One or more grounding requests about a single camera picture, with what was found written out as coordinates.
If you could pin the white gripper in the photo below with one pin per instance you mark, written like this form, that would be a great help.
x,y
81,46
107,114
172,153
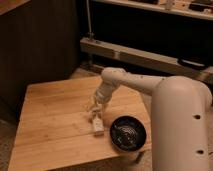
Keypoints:
x,y
101,98

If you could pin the small white bottle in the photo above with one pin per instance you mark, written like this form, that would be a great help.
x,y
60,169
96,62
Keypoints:
x,y
97,123

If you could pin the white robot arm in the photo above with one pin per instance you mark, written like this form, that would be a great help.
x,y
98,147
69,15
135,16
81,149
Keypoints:
x,y
178,122

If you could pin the black ceramic bowl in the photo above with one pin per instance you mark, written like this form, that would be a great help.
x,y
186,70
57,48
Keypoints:
x,y
128,134

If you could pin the wooden table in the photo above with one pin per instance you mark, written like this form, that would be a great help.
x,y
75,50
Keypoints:
x,y
55,131

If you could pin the long wooden bench shelf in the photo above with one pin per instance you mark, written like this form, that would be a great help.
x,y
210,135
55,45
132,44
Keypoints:
x,y
145,59

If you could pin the metal pole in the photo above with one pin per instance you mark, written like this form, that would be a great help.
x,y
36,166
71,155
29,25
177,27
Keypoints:
x,y
90,32

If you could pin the upper wooden shelf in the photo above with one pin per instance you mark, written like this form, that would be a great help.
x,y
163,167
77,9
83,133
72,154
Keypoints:
x,y
176,7

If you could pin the black handle object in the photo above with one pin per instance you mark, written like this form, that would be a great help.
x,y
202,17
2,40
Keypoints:
x,y
193,65

